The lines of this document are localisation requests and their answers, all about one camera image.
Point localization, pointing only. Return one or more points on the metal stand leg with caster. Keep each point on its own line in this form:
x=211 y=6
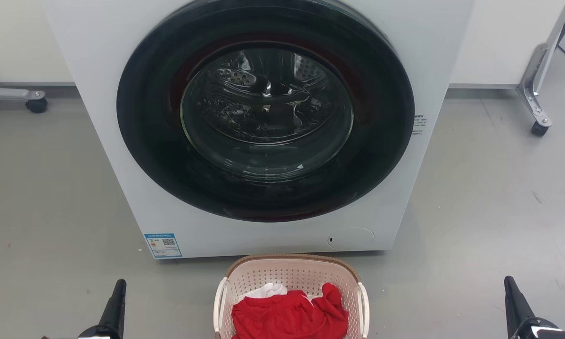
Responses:
x=9 y=92
x=534 y=89

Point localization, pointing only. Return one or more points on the cream perforated laundry basket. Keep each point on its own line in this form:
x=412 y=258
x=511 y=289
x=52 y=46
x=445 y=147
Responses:
x=291 y=273

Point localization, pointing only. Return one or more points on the blue energy label sticker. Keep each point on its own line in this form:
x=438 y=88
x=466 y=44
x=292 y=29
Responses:
x=163 y=245

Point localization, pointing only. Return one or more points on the white washing machine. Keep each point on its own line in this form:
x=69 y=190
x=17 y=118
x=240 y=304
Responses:
x=98 y=141

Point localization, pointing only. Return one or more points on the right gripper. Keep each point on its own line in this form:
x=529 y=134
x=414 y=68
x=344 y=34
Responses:
x=546 y=330

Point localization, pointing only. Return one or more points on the red garment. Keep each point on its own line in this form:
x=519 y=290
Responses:
x=287 y=318

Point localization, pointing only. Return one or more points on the white garment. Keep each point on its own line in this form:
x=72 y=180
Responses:
x=268 y=290

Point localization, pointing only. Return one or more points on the black round washing machine door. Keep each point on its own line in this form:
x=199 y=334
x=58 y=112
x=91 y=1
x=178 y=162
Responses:
x=145 y=141

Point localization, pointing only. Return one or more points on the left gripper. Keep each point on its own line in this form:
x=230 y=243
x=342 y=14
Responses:
x=96 y=333

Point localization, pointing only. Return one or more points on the small text sticker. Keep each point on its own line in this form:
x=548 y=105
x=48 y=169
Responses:
x=419 y=124

